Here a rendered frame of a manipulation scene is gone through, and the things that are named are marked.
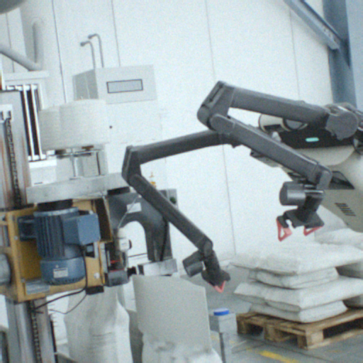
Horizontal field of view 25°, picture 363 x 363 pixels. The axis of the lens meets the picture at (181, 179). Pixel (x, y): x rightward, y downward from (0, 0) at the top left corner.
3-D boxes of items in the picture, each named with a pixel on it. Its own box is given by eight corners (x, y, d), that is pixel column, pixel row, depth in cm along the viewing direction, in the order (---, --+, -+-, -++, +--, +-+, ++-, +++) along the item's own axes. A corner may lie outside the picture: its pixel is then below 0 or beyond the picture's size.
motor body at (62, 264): (94, 280, 273) (85, 206, 272) (52, 288, 266) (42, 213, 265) (77, 276, 287) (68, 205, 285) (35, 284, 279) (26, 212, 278)
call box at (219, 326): (237, 328, 309) (235, 313, 308) (220, 332, 305) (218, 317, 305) (226, 325, 316) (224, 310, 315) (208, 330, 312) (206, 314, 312)
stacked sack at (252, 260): (331, 259, 608) (329, 240, 607) (256, 275, 578) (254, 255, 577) (298, 254, 646) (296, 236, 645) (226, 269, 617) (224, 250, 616)
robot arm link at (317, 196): (329, 196, 236) (322, 182, 240) (308, 196, 234) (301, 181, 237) (320, 212, 240) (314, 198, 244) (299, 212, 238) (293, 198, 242)
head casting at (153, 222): (174, 258, 311) (164, 181, 310) (116, 270, 299) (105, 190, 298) (139, 253, 337) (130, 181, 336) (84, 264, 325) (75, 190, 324)
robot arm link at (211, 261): (218, 253, 296) (210, 244, 300) (200, 261, 295) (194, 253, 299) (222, 266, 300) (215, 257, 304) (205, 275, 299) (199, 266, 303)
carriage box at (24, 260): (105, 283, 296) (95, 198, 295) (15, 303, 280) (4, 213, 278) (79, 278, 318) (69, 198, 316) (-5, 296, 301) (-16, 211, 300)
